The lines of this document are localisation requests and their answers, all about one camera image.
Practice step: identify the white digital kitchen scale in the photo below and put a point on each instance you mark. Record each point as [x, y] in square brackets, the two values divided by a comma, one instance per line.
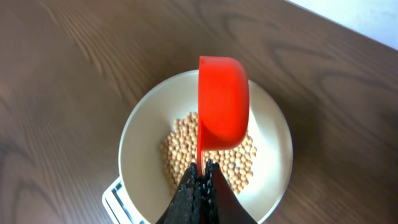
[119, 206]

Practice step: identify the cream round bowl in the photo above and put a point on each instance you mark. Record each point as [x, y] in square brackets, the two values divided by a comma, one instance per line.
[140, 165]

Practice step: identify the red plastic scoop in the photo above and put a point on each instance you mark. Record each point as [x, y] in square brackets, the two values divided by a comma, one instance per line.
[223, 105]

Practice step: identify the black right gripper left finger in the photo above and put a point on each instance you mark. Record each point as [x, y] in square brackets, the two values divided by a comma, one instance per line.
[185, 206]

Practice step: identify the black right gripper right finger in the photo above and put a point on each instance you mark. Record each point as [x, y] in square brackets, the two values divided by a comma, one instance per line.
[221, 204]

